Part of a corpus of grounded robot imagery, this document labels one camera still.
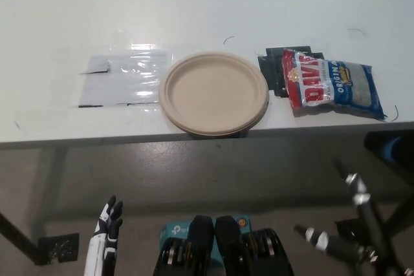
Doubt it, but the beige paper plate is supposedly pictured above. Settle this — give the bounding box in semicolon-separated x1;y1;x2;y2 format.
158;50;270;136

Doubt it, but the black table leg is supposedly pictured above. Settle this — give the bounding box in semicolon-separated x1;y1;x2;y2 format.
378;203;414;244
0;213;43;266

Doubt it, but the red blue sunflower seed bag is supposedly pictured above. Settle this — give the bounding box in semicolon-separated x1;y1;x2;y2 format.
281;48;387;122

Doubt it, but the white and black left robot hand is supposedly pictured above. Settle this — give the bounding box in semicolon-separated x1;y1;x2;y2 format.
84;195;124;276

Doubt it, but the teal TP-Link box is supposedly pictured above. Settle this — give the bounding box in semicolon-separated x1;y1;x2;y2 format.
160;214;252;267

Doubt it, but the black and blue object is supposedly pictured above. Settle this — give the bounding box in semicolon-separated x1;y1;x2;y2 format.
364;130;414;164

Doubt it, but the black tape patch on table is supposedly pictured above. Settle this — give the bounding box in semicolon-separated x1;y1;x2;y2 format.
257;47;325;98

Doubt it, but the clear plastic covered grey sheet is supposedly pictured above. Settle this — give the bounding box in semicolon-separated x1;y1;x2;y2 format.
77;43;172;109

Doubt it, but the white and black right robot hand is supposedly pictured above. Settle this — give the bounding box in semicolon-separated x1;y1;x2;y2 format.
293;159;409;276

